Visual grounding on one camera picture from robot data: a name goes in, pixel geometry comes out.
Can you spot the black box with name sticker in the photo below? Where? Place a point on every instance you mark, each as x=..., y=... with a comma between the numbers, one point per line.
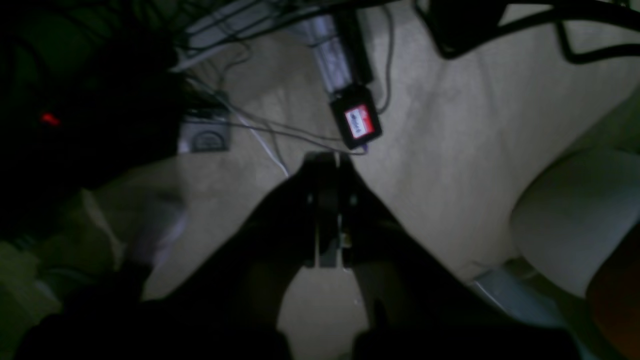
x=356, y=116

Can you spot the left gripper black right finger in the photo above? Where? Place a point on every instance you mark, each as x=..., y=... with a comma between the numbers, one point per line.
x=416, y=308

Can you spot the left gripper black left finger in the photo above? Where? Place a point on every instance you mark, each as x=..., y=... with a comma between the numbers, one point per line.
x=227, y=309

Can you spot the aluminium frame rail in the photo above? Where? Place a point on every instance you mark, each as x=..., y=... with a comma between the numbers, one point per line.
x=338, y=46

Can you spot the grey power adapter left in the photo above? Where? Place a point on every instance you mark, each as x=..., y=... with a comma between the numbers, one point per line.
x=204, y=135

